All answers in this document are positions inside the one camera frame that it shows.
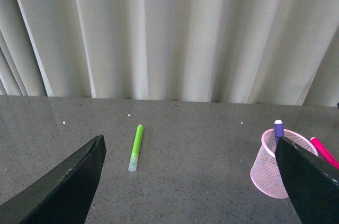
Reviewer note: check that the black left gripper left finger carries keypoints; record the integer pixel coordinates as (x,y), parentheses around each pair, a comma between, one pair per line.
(64,194)

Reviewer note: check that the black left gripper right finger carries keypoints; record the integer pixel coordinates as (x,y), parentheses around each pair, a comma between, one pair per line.
(311,183)

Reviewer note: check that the pink marker pen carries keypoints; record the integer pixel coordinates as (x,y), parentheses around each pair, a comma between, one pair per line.
(324,152)

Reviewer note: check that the purple marker pen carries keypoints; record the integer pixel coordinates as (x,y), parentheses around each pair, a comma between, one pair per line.
(278,130)

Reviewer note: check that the pink mesh cup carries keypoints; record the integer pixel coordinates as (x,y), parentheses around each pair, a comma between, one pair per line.
(265,173)

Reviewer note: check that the green marker pen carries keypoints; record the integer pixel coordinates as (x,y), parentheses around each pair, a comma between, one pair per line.
(136,149)

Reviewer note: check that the white pleated curtain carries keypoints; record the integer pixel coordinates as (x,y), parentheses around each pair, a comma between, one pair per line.
(232,51)

